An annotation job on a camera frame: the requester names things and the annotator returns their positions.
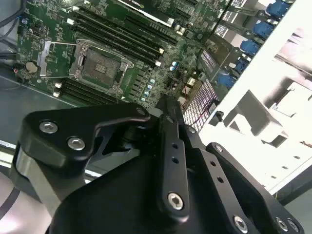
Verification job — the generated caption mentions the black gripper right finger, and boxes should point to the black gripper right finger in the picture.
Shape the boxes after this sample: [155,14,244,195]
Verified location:
[168,95,305,234]

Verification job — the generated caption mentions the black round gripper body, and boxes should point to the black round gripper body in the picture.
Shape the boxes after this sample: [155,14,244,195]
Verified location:
[48,155,236,234]

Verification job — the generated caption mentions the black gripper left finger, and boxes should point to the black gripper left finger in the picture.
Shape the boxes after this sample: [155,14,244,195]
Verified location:
[9,95,191,224]

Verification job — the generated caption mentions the metal socket cover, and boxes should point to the metal socket cover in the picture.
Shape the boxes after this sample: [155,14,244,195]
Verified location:
[38,39,86,79]

